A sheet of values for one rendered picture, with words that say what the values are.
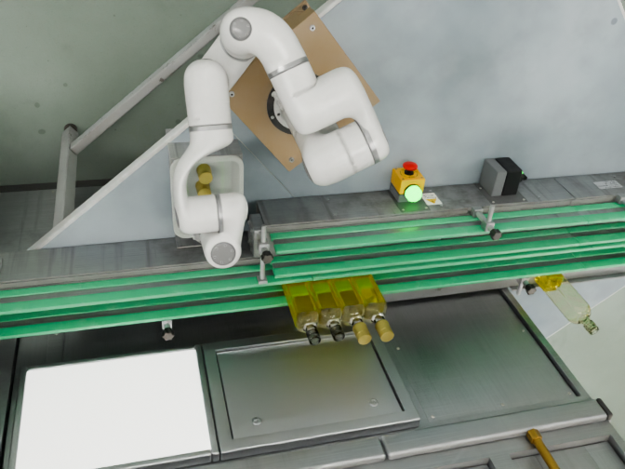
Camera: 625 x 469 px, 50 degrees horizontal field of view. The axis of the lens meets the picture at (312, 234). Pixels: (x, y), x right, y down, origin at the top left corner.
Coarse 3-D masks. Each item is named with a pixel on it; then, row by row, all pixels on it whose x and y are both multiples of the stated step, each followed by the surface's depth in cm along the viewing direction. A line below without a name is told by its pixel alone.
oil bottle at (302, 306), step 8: (288, 288) 169; (296, 288) 168; (304, 288) 169; (288, 296) 169; (296, 296) 166; (304, 296) 166; (312, 296) 167; (288, 304) 170; (296, 304) 164; (304, 304) 164; (312, 304) 164; (296, 312) 162; (304, 312) 161; (312, 312) 162; (296, 320) 163; (304, 320) 160; (312, 320) 161
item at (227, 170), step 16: (176, 160) 156; (208, 160) 157; (224, 160) 158; (240, 160) 159; (192, 176) 167; (224, 176) 169; (240, 176) 162; (192, 192) 169; (224, 192) 172; (240, 192) 164; (176, 224) 165
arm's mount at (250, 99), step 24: (288, 24) 148; (312, 24) 145; (312, 48) 148; (336, 48) 150; (264, 72) 149; (240, 96) 150; (264, 96) 152; (264, 120) 155; (264, 144) 159; (288, 144) 161; (288, 168) 165
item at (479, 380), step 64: (192, 320) 183; (256, 320) 185; (448, 320) 191; (512, 320) 192; (0, 384) 159; (448, 384) 170; (512, 384) 172; (576, 384) 172; (0, 448) 145; (320, 448) 148; (384, 448) 150; (448, 448) 152; (512, 448) 154; (576, 448) 157
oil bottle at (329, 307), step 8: (312, 280) 171; (320, 280) 171; (328, 280) 172; (312, 288) 169; (320, 288) 169; (328, 288) 169; (320, 296) 166; (328, 296) 166; (336, 296) 167; (320, 304) 164; (328, 304) 164; (336, 304) 164; (320, 312) 163; (328, 312) 162; (336, 312) 162; (320, 320) 164; (328, 320) 162; (328, 328) 164
